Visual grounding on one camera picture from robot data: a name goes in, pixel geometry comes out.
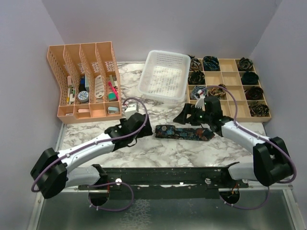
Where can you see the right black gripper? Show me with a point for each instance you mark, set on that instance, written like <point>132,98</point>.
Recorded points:
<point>181,118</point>

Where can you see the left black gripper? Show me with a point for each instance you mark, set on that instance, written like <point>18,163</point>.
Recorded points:
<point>147,131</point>

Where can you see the navy floral tie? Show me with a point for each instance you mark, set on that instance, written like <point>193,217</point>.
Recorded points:
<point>172,132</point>

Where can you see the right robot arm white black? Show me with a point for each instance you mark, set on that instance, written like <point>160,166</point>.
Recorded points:
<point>271,161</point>

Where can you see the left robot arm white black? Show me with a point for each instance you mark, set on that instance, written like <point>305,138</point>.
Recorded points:
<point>52,169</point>

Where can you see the rolled blue grey tie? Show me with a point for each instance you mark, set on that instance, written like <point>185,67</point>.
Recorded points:
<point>195,90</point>

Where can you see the teal eraser block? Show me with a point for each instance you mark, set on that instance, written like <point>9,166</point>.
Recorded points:
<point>112,97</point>

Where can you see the rolled gold paisley tie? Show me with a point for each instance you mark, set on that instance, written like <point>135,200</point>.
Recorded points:
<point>217,91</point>

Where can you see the rolled dark olive tie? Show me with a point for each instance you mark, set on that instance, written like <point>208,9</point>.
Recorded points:
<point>196,78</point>

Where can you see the white plastic basket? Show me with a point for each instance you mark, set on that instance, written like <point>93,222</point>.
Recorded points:
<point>164,77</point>

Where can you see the white perforated card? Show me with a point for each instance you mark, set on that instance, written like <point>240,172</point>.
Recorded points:
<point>98,87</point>

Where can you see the rolled striped brown tie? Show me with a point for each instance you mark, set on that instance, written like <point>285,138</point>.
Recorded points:
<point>195,65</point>

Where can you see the round blue patterned tin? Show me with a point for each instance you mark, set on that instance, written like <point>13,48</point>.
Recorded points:
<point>83,96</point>

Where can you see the rolled teal dark tie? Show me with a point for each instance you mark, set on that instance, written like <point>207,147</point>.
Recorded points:
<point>211,63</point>

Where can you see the peach file organizer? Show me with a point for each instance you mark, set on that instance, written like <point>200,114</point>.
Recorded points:
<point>75,68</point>

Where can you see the wooden compartment tray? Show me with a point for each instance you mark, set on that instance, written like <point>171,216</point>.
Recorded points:
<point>234,102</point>

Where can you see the rolled dark red tie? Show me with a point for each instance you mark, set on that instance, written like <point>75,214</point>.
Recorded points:
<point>254,93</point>

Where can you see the rolled black gold tie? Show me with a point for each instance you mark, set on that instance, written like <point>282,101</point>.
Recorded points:
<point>259,109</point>

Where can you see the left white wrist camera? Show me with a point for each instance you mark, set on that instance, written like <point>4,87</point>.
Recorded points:
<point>131,110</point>

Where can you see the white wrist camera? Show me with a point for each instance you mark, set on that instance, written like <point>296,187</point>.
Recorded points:
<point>131,110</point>
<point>200,101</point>

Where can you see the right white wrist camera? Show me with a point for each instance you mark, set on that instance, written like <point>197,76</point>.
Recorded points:
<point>200,101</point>

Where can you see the black metal base rail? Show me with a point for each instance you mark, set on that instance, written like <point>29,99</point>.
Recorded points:
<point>166,183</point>

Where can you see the aluminium frame rail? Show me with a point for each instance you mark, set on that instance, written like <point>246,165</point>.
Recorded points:
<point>275,184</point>

